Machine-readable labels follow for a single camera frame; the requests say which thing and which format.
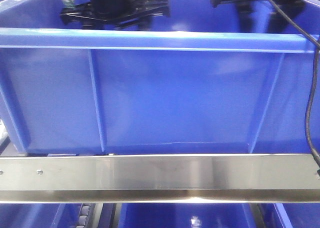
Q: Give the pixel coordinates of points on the lower blue plastic bin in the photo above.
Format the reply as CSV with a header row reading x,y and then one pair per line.
x,y
192,215
39,215

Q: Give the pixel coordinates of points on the steel front rack beam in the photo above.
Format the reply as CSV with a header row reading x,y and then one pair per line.
x,y
161,178

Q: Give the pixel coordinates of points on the large blue plastic box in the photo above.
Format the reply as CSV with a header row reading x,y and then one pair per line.
x,y
228,79

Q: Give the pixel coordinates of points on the white roller track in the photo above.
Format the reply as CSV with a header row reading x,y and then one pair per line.
x,y
85,215

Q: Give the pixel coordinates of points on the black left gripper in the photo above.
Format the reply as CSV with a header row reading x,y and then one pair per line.
x,y
120,14

